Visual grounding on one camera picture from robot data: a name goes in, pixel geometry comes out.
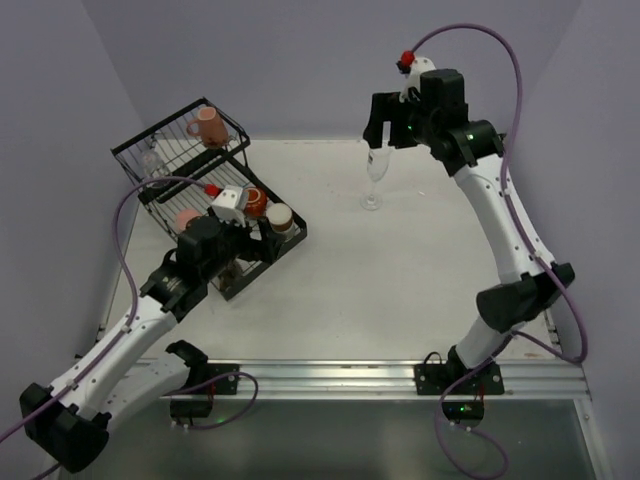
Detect pink ceramic mug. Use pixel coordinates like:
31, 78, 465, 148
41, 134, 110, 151
186, 106, 230, 149

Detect white and brown tumbler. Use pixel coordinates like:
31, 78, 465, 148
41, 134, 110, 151
265, 203, 295, 236

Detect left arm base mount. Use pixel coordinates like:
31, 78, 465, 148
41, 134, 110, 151
165, 340, 259, 431

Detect orange ceramic cup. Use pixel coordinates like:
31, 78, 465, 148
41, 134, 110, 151
244, 187, 268, 218

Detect clear glass on upper rack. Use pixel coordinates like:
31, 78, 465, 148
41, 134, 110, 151
141, 149, 171, 189

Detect black wire dish rack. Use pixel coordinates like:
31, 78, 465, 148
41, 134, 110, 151
110, 96, 309, 302

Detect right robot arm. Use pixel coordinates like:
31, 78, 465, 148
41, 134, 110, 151
363, 57, 575, 388

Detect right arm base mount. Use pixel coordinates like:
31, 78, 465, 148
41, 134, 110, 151
413, 348, 505, 427

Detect pink plastic cup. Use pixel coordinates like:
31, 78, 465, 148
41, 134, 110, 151
174, 209, 202, 234

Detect clear champagne flute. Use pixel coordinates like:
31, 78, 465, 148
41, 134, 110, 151
360, 144, 391, 211

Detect aluminium mounting rail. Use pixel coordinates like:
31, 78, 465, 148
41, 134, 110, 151
129, 357, 594, 401

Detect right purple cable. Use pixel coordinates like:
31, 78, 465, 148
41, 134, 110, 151
399, 24, 589, 364

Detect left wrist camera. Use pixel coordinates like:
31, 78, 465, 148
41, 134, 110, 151
211, 185, 248, 227

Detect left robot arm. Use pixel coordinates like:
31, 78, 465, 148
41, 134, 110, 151
19, 215, 285, 473

